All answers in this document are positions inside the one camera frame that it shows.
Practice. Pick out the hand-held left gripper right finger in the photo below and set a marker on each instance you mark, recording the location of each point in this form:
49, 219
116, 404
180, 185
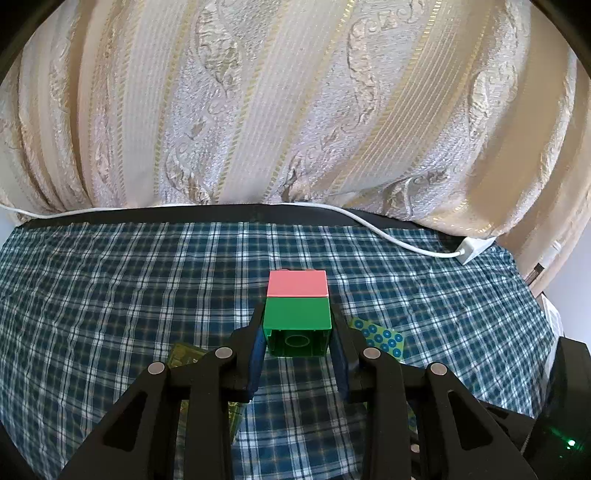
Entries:
339, 364

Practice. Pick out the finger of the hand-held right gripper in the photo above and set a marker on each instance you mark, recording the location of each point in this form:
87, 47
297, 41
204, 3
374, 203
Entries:
508, 422

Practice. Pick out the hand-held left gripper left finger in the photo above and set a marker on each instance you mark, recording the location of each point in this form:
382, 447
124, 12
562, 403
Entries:
256, 360

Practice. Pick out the green dotted box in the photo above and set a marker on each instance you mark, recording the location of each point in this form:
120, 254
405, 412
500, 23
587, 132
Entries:
383, 339

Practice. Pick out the green and pink toy block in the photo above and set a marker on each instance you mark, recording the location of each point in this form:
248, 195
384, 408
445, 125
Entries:
298, 318

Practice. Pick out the dark green box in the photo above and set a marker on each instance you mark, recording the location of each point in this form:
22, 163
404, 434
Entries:
184, 356

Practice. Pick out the blue plaid tablecloth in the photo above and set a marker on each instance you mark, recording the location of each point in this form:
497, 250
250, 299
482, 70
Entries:
138, 286

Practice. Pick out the white power strip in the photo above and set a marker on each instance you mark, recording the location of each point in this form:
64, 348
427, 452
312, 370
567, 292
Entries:
473, 249

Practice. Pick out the cream patterned curtain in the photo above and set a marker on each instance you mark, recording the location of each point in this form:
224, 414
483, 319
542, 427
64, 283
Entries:
277, 92

